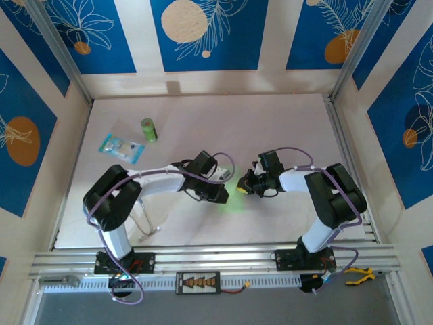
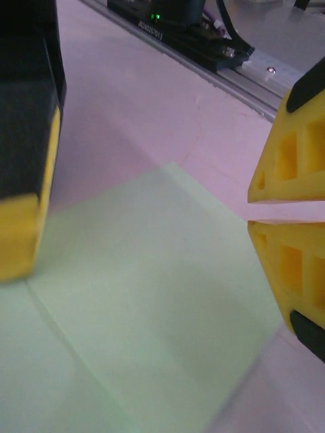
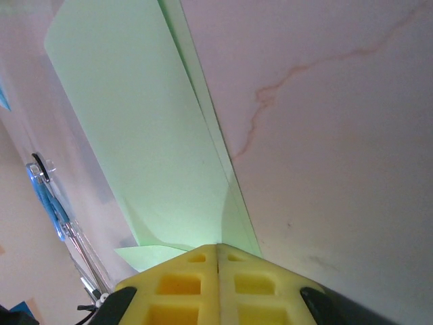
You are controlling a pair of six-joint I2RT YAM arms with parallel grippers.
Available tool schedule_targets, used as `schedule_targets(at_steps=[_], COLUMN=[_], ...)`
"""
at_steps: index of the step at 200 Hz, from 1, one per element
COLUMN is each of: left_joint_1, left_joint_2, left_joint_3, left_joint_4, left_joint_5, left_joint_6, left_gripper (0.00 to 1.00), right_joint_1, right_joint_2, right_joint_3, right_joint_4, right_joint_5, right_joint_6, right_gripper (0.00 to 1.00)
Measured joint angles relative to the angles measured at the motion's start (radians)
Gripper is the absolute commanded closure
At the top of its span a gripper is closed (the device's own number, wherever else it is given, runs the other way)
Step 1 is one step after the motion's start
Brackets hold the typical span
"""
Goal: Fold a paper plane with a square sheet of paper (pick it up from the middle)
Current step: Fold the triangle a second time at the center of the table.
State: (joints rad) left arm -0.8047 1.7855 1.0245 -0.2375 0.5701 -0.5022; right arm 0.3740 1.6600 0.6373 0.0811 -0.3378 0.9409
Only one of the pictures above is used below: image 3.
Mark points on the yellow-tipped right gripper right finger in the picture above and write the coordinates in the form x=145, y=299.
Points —
x=257, y=298

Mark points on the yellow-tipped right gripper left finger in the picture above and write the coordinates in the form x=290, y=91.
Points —
x=189, y=298

